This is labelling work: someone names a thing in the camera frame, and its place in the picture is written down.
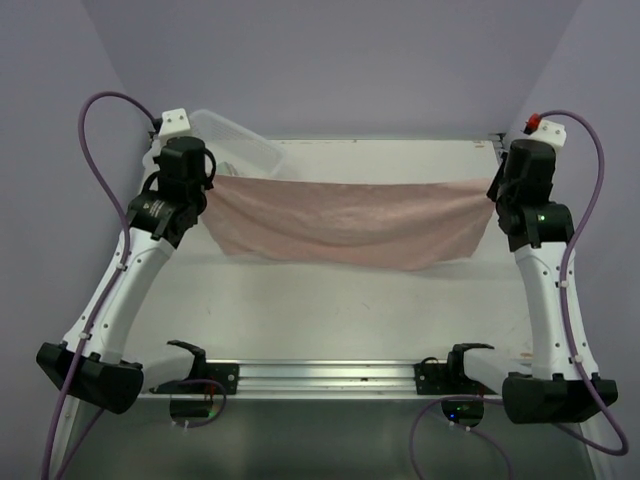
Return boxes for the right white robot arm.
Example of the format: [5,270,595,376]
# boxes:
[445,139,618,424]

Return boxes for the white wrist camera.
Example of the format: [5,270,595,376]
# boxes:
[529,118,567,151]
[158,108,192,140]

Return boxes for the aluminium right side rail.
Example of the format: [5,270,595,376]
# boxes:
[488,133,507,163]

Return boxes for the colourful rabbit print towel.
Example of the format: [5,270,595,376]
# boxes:
[217,162,243,177]

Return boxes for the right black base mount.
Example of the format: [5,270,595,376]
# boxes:
[413,357,482,396]

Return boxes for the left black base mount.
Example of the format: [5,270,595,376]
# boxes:
[150,362,240,396]

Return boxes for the aluminium front rail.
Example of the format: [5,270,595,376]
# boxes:
[139,360,506,401]

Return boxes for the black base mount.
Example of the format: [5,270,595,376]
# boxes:
[413,357,482,396]
[150,362,240,396]

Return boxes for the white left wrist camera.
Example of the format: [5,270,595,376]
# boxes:
[158,108,192,140]

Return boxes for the right wrist camera red plug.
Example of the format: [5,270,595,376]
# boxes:
[523,113,542,135]

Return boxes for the aluminium rail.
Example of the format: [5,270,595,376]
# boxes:
[488,133,507,163]
[139,360,506,401]

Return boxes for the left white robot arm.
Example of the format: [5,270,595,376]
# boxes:
[36,136,216,414]

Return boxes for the pink towel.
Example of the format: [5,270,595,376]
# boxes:
[202,176,493,271]

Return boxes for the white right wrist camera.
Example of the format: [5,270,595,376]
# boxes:
[529,118,567,151]

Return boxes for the translucent plastic basket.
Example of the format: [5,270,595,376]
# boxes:
[142,108,286,179]

